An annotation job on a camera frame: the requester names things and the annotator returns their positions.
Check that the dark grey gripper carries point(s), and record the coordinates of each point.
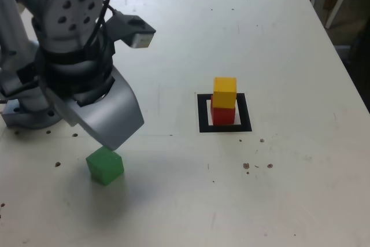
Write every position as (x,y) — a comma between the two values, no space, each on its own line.
(86,99)

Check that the green cube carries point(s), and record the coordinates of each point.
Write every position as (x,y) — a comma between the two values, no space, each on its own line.
(105,169)

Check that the red cube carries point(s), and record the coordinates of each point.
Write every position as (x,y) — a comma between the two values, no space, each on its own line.
(222,117)

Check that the yellow cube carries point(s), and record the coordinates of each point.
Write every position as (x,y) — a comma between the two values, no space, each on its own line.
(225,92)

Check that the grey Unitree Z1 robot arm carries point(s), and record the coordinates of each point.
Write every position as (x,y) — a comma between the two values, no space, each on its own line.
(72,7)

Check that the black tape square outline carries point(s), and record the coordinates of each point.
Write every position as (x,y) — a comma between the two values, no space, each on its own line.
(202,114)

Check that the grey gripper camera box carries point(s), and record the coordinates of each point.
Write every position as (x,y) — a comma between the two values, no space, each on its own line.
(136,30)

